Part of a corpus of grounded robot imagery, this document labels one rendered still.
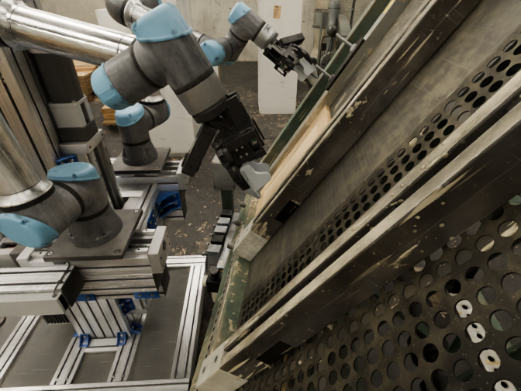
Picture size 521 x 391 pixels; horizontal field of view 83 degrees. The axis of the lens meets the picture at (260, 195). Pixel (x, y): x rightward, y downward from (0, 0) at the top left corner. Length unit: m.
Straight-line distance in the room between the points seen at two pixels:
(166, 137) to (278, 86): 2.08
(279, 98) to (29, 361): 4.28
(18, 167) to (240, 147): 0.50
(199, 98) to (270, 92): 4.45
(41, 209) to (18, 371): 1.22
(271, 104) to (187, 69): 4.52
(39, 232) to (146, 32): 0.53
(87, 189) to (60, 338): 1.16
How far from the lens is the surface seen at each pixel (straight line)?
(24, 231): 0.86
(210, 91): 0.50
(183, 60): 0.49
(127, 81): 0.54
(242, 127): 0.53
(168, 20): 0.49
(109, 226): 1.01
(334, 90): 1.19
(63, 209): 0.88
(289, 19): 4.79
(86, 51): 0.72
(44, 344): 1.98
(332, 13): 6.67
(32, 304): 1.10
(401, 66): 0.76
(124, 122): 1.34
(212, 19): 9.19
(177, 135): 3.62
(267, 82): 4.89
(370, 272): 0.44
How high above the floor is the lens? 1.67
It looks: 35 degrees down
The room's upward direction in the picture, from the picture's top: straight up
